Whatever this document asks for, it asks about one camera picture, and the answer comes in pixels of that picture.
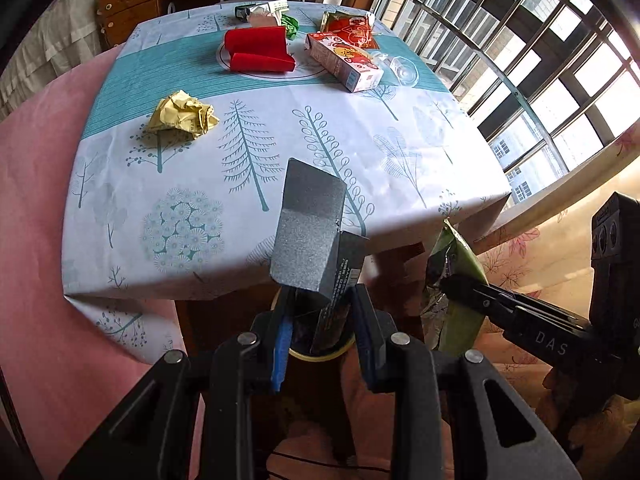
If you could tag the pink red carton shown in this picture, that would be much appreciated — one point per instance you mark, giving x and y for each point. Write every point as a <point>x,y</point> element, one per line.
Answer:
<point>342,62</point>

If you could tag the red snack bag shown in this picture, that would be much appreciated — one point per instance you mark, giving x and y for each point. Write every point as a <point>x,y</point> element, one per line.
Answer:
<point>350,27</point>

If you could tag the floral beige cloth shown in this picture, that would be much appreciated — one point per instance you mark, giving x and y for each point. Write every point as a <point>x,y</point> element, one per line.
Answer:
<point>545,255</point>

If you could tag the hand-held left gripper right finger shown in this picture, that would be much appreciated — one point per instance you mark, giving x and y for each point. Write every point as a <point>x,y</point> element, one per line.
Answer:
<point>365,355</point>

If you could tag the wooden cabinet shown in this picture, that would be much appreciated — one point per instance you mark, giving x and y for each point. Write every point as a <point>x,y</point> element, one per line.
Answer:
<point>135,5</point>

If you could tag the yellow crumpled paper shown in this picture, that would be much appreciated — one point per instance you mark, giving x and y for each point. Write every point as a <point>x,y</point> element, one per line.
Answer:
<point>182,114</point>

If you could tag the window grille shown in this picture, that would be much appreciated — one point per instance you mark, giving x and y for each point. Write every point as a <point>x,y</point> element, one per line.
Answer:
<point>510,50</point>

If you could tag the beige ruffled cloth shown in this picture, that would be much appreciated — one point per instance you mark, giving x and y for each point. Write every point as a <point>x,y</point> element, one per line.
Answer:
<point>45,60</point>

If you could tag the green snack wrapper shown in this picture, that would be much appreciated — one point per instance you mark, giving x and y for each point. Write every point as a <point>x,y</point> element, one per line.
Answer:
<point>457,320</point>

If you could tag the clear plastic cup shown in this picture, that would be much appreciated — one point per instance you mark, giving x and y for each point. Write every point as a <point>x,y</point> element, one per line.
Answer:
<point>404,70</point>

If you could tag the green plastic bag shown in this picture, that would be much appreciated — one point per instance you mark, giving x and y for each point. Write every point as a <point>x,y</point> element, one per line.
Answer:
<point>290,26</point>

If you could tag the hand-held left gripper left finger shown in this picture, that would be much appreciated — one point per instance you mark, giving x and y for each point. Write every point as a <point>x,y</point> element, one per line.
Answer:
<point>282,345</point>

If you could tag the round bin with cream rim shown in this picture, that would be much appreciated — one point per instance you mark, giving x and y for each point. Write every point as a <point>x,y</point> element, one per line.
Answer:
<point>320,357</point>

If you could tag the black white packet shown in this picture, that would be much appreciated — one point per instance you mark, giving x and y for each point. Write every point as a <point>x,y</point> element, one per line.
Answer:
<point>260,8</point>

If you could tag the pink cloth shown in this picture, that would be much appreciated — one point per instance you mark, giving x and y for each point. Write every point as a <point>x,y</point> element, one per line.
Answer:
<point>45,260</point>

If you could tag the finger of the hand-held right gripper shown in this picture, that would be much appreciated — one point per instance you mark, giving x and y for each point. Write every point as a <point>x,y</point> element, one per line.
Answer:
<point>475,297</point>

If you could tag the grey black carton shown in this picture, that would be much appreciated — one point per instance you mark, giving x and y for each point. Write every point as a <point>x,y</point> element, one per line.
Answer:
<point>310,220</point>

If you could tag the tree print tablecloth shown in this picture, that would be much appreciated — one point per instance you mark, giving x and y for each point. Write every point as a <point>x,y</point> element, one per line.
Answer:
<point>210,170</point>

